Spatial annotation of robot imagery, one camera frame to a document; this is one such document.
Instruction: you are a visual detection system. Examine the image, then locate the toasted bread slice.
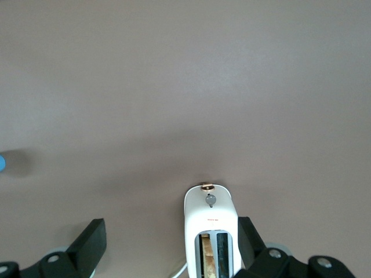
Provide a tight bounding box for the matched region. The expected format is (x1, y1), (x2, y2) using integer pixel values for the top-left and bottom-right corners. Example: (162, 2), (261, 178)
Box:
(201, 233), (217, 278)

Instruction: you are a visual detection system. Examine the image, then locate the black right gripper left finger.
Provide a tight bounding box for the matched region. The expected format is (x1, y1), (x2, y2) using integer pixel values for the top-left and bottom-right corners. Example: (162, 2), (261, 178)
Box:
(0, 218), (107, 278)

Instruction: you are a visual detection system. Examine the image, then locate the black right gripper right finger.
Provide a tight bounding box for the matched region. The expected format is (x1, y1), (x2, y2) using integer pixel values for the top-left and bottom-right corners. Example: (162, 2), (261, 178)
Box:
(233, 216), (357, 278)

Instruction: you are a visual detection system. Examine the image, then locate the white toaster power cord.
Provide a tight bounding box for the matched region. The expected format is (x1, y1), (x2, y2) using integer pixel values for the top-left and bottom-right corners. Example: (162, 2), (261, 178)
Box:
(170, 260), (188, 278)

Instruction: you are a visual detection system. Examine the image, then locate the white two-slot toaster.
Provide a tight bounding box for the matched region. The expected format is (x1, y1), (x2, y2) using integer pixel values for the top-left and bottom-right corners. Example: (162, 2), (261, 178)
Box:
(183, 181), (242, 278)

